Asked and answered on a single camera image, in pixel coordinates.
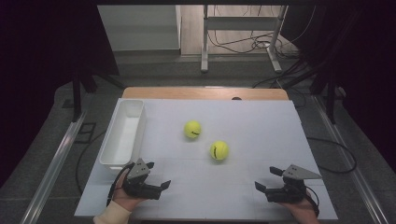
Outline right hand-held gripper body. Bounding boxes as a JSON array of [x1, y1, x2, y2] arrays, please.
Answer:
[[264, 163, 323, 204]]

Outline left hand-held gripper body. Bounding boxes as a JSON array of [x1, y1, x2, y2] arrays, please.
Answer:
[[120, 158, 163, 201]]

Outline white plastic bin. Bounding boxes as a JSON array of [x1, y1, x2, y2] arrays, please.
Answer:
[[98, 98, 148, 173]]

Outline yellow tennis ball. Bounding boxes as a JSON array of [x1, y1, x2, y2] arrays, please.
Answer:
[[209, 140, 231, 161], [183, 119, 203, 140]]

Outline person's left hand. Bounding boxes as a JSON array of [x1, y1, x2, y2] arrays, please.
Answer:
[[111, 169, 148, 213]]

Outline person's right hand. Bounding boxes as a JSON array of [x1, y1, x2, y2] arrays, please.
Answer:
[[278, 189, 321, 224]]

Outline wooden table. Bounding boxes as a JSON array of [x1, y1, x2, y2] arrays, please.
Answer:
[[120, 86, 290, 102]]

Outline black metal stand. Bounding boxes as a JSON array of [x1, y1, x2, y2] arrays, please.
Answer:
[[279, 60, 347, 125], [69, 69, 126, 123]]

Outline white cabinet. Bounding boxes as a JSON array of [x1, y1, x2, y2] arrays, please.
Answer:
[[97, 4, 182, 52]]

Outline dark curtain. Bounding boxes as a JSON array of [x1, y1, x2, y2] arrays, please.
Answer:
[[281, 0, 396, 175], [0, 0, 120, 189]]

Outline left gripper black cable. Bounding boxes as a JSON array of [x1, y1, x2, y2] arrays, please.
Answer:
[[106, 161, 135, 208]]

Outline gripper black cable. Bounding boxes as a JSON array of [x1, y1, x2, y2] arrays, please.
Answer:
[[106, 161, 135, 208], [304, 186, 321, 217]]

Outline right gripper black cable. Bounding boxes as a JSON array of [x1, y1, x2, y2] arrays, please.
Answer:
[[304, 186, 321, 217]]

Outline black floor cable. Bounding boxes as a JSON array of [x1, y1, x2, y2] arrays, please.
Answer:
[[305, 136, 359, 175], [75, 129, 108, 196]]

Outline metal floor rail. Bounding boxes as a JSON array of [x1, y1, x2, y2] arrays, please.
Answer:
[[312, 94, 390, 224], [20, 111, 89, 224]]

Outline tangled floor cables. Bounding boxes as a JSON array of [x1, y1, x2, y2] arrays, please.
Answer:
[[207, 4, 318, 60]]

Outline white metal desk frame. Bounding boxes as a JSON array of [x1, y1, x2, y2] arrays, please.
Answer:
[[200, 4, 290, 75]]

